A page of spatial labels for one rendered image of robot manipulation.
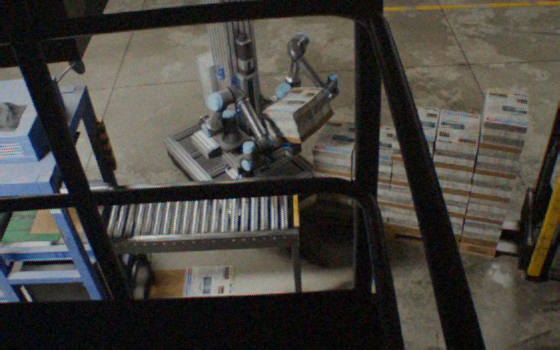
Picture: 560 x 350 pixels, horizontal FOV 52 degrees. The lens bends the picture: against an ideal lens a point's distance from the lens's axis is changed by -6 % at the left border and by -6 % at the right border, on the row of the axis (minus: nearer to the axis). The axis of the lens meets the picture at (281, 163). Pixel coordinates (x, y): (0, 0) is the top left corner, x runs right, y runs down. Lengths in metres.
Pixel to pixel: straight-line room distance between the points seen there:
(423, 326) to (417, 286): 0.36
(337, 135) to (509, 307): 1.79
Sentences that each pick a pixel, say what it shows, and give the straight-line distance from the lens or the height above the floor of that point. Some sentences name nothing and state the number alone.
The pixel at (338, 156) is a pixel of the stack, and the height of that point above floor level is 0.79.
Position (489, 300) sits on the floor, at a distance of 4.66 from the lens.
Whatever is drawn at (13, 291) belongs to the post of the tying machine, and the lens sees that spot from 4.41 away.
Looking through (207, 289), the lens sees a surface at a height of 0.01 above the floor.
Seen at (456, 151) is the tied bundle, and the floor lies 1.00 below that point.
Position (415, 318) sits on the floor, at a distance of 4.47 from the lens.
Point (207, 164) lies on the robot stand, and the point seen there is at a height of 0.21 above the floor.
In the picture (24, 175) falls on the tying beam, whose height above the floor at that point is 1.55.
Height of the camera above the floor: 3.69
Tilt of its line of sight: 41 degrees down
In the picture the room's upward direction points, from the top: 5 degrees counter-clockwise
